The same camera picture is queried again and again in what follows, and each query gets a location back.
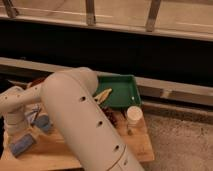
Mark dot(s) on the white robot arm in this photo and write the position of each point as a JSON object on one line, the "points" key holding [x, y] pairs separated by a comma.
{"points": [[67, 97]]}

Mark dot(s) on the red bowl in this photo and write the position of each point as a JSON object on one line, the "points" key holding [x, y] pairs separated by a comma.
{"points": [[37, 81]]}

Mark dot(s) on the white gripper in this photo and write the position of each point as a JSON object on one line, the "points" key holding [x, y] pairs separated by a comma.
{"points": [[15, 123]]}

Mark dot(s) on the banana peel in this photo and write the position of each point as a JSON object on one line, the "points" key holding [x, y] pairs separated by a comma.
{"points": [[103, 95]]}

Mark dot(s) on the blue sponge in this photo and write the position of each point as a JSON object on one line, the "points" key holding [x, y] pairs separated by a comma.
{"points": [[21, 145]]}

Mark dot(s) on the white plastic cup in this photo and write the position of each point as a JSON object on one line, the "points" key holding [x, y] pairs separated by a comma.
{"points": [[134, 115]]}

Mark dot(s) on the grey crumpled cloth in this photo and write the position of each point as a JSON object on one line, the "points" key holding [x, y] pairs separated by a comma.
{"points": [[32, 112]]}

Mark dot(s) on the green plastic tray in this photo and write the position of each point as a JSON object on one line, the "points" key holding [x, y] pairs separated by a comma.
{"points": [[124, 91]]}

